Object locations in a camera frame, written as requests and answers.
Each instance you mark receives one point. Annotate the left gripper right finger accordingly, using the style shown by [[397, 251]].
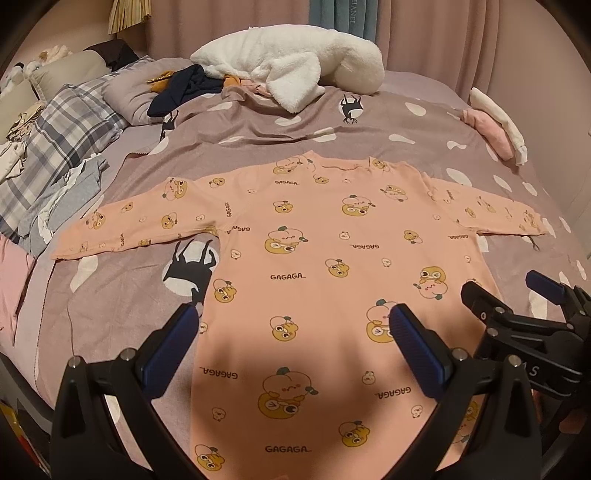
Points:
[[505, 442]]

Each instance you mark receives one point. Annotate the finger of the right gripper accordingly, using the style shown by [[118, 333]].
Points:
[[572, 300], [482, 303]]

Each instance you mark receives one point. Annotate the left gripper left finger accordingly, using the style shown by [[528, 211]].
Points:
[[85, 443]]

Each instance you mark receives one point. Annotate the peach cartoon print shirt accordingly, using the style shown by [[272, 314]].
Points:
[[296, 372]]

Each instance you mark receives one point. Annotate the pink and white clothes pile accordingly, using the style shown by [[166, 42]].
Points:
[[496, 126]]

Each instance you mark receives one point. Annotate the mauve spotted blanket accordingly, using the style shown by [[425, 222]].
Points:
[[96, 305]]

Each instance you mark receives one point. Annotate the pink folded garment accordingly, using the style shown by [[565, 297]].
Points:
[[16, 267]]

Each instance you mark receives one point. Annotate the grey folded garment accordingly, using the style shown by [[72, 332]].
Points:
[[58, 203]]

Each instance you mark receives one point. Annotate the pink curtain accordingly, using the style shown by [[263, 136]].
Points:
[[453, 42]]

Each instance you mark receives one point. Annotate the teal curtain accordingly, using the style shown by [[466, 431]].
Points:
[[356, 17]]

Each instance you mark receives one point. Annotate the plaid pillow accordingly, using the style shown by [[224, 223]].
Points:
[[75, 124]]

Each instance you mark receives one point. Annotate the mauve pillow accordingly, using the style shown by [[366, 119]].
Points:
[[129, 94]]

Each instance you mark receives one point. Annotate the beige headboard cushion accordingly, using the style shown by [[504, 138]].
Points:
[[46, 81]]

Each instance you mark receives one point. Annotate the mustard yellow garment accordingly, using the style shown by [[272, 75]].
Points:
[[160, 83]]

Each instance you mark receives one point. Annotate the navy blue garment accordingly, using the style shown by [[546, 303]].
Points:
[[184, 85]]

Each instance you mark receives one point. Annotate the straw tassel decoration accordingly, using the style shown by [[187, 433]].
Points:
[[125, 14]]

